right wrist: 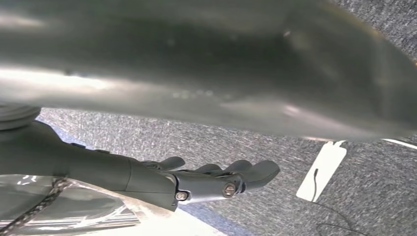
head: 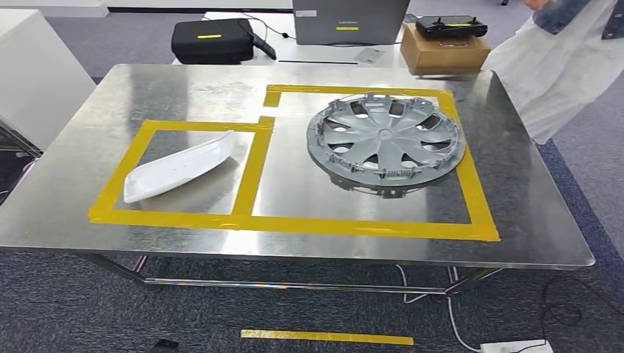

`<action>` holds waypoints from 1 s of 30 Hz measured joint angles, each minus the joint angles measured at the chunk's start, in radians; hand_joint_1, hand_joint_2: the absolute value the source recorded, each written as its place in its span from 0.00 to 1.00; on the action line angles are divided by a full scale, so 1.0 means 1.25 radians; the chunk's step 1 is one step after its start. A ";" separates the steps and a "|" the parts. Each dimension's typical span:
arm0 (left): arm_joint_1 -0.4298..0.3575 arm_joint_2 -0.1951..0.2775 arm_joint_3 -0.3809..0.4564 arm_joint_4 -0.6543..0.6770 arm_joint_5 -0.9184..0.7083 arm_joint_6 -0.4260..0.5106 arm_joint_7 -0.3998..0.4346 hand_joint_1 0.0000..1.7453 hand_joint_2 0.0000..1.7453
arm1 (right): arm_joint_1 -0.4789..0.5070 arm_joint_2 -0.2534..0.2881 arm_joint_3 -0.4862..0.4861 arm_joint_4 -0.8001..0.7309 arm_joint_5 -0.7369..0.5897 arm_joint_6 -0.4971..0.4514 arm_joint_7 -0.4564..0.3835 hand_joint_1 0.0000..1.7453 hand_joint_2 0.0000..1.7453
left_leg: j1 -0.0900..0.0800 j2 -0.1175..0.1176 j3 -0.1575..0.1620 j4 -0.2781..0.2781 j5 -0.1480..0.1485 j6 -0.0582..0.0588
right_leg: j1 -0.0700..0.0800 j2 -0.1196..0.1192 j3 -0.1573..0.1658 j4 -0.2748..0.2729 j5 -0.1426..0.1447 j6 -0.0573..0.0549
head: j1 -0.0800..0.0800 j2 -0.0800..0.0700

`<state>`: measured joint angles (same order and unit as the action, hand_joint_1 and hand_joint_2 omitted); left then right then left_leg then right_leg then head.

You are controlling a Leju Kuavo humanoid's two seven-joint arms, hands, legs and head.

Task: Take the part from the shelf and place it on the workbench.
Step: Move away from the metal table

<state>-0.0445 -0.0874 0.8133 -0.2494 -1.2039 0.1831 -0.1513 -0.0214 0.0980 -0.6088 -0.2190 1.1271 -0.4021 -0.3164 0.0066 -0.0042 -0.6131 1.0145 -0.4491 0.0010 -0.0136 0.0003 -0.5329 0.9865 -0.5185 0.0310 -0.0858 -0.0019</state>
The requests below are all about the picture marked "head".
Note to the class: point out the white curved plastic panel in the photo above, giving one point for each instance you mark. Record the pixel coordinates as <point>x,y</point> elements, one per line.
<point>180,168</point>

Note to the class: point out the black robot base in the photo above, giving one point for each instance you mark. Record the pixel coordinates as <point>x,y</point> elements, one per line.
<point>166,347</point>

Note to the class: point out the yellow tape on workbench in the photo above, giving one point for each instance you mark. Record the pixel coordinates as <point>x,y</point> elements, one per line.
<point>341,226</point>

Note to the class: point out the stainless steel workbench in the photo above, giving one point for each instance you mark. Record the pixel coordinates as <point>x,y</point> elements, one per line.
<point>341,248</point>

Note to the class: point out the grey wheel hubcap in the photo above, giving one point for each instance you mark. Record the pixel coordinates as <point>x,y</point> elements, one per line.
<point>385,134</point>

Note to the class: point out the white table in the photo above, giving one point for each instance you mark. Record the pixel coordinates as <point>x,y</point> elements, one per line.
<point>302,53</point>

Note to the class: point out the grey card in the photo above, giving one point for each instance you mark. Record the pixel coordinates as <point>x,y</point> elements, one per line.
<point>369,55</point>

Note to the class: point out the grey device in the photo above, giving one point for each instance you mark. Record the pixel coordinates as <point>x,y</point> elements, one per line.
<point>351,22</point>

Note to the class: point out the yellow floor tape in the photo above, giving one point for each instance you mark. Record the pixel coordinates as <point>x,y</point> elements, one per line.
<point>326,337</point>

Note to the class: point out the black carry case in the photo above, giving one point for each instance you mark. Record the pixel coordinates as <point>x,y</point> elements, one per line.
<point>209,44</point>

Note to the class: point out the brown cardboard box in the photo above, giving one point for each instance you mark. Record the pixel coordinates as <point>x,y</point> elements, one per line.
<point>443,56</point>

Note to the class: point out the black remote controller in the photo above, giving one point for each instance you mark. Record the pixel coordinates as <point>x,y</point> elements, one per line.
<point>451,27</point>

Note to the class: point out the white power strip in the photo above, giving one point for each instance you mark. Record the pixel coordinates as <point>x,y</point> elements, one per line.
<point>514,348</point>

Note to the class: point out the person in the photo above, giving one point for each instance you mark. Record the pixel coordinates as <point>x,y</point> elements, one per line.
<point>560,63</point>

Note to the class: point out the grey desk metal legs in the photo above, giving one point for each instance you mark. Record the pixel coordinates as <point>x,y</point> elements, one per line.
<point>19,146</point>

